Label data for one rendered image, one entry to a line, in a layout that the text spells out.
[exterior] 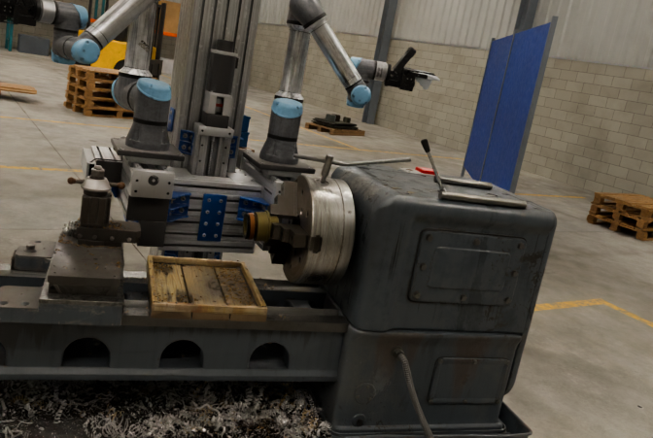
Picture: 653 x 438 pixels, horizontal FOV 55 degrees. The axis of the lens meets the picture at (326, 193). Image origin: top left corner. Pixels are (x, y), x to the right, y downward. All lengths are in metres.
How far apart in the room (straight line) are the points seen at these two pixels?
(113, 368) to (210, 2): 1.34
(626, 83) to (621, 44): 0.78
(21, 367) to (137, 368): 0.27
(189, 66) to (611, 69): 11.44
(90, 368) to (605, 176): 11.96
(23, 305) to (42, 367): 0.21
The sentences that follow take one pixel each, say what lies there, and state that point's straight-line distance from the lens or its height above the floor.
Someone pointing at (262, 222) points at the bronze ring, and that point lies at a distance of 1.78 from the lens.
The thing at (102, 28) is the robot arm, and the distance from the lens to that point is 2.16.
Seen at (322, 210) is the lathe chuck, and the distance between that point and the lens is 1.72.
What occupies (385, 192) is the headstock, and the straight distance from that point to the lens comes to 1.74.
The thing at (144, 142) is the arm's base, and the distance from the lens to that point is 2.25.
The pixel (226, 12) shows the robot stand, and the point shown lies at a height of 1.67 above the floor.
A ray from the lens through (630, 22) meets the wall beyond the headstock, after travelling 13.38.
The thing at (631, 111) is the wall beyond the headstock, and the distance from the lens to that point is 12.97.
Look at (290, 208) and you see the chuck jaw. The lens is 1.84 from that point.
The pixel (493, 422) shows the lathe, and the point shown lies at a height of 0.57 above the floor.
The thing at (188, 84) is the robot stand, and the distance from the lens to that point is 2.45.
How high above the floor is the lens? 1.57
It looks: 12 degrees down
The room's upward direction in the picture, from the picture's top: 10 degrees clockwise
